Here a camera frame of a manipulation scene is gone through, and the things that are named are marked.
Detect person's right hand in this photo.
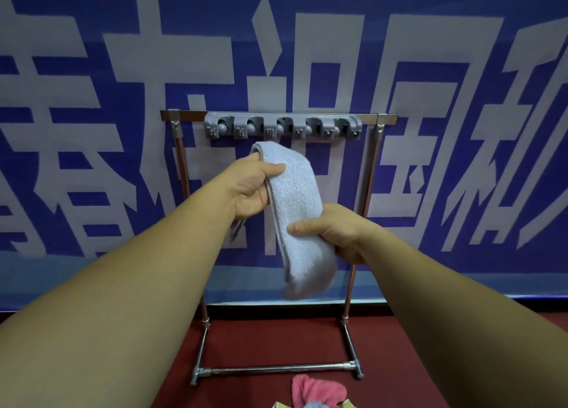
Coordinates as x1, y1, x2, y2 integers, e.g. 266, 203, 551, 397
287, 203, 378, 265

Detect person's left forearm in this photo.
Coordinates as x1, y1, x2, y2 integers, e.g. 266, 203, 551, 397
0, 179, 236, 408

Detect person's right forearm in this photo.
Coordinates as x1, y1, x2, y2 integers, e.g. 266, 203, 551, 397
359, 228, 568, 408

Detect striped light blue towel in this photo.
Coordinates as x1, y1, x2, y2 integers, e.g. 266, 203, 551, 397
230, 140, 338, 301

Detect grey plastic clip strip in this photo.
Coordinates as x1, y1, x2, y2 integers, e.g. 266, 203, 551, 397
204, 112, 363, 141

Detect metal towel rack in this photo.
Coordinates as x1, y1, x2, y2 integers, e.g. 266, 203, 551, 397
160, 109, 399, 386

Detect yellow towel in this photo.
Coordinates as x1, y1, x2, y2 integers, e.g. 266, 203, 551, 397
272, 399, 357, 408

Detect person's left hand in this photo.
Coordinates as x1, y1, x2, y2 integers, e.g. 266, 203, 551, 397
220, 153, 287, 221

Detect pink towel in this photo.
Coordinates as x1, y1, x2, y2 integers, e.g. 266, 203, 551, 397
291, 374, 348, 408

